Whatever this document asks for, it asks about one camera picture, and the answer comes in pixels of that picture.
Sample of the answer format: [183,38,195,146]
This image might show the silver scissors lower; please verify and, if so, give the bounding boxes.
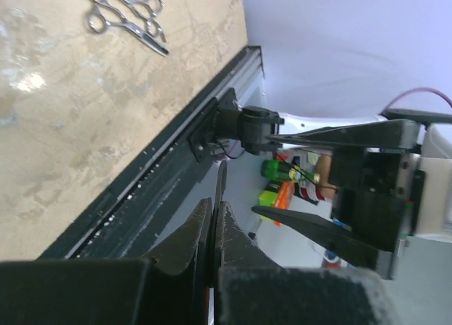
[87,0,170,57]

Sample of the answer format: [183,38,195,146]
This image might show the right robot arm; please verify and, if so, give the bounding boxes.
[189,89,451,279]

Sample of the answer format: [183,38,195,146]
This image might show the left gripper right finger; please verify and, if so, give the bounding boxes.
[215,201,401,324]

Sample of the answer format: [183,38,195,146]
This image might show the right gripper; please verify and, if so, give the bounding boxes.
[251,119,451,279]

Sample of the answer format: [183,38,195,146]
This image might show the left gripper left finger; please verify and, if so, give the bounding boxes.
[1,199,213,324]

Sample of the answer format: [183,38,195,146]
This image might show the silver scissors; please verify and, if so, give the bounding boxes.
[120,0,167,42]
[87,0,170,57]

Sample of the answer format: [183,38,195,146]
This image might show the silver scissors upper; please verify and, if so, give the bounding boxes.
[120,0,167,42]

